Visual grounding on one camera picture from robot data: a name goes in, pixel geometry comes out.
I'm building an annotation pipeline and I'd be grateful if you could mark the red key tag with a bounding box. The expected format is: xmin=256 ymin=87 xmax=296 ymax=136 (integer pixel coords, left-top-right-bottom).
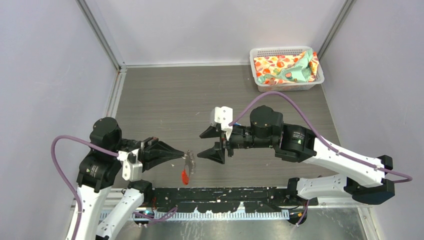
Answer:
xmin=181 ymin=169 xmax=190 ymax=185

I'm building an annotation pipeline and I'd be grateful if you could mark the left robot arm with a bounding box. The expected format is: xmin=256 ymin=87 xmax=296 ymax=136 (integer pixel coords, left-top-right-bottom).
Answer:
xmin=66 ymin=117 xmax=185 ymax=240

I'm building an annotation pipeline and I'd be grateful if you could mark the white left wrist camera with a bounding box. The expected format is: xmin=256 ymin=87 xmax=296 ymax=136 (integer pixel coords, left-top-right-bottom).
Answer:
xmin=117 ymin=148 xmax=143 ymax=182

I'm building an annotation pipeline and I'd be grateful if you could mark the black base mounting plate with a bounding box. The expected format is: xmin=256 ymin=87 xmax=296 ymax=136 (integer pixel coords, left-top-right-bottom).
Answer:
xmin=142 ymin=186 xmax=307 ymax=214

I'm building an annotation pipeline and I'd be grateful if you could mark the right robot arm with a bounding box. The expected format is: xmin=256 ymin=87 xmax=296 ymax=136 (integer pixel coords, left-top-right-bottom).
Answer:
xmin=197 ymin=105 xmax=395 ymax=205

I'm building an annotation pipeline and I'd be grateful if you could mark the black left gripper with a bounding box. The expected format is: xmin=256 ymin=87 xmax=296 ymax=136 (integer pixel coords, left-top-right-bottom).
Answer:
xmin=112 ymin=134 xmax=185 ymax=170

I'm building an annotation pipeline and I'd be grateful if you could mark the colourful patterned cloth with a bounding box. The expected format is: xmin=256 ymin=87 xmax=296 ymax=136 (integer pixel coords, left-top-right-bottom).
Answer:
xmin=253 ymin=50 xmax=320 ymax=85

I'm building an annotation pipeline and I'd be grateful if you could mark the white plastic basket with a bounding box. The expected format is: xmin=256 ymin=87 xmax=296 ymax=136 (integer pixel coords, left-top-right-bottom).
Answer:
xmin=249 ymin=46 xmax=325 ymax=92

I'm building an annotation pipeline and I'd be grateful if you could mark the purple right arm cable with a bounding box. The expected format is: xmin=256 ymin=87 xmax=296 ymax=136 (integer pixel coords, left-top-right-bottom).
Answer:
xmin=228 ymin=91 xmax=413 ymax=227

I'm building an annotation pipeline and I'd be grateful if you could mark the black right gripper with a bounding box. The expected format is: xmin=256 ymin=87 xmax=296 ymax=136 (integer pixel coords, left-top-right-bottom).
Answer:
xmin=197 ymin=124 xmax=274 ymax=164

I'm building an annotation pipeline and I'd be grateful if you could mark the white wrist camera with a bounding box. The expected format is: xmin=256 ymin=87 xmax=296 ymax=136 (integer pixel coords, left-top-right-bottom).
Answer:
xmin=117 ymin=148 xmax=143 ymax=182
xmin=209 ymin=106 xmax=233 ymax=140

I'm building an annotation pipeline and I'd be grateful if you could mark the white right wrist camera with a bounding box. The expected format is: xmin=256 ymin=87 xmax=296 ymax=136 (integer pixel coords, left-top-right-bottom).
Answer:
xmin=209 ymin=106 xmax=233 ymax=140

